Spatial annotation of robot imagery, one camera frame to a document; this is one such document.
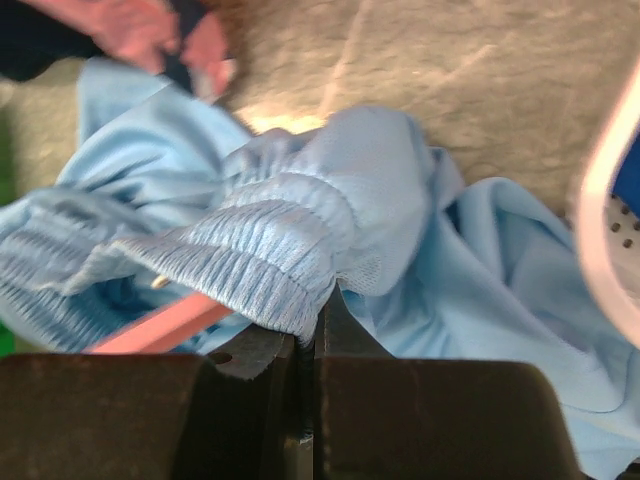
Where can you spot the light blue shorts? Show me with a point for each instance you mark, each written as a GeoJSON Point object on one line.
{"type": "Point", "coordinates": [166, 196]}

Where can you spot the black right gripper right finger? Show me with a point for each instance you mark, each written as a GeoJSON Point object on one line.
{"type": "Point", "coordinates": [380, 417]}

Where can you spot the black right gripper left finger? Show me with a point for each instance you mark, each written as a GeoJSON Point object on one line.
{"type": "Point", "coordinates": [165, 416]}

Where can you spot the pink floral shorts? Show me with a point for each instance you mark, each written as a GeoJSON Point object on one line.
{"type": "Point", "coordinates": [139, 32]}

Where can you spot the white plastic laundry basket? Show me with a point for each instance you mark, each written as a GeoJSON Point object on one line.
{"type": "Point", "coordinates": [590, 217]}

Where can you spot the green plastic tray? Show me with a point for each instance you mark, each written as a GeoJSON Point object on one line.
{"type": "Point", "coordinates": [7, 196]}

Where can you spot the blue garment in basket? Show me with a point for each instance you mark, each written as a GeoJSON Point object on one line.
{"type": "Point", "coordinates": [626, 186]}

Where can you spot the navy blue shorts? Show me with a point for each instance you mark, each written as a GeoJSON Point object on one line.
{"type": "Point", "coordinates": [32, 41]}

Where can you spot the pink plastic hanger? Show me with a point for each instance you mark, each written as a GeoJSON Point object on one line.
{"type": "Point", "coordinates": [165, 328]}

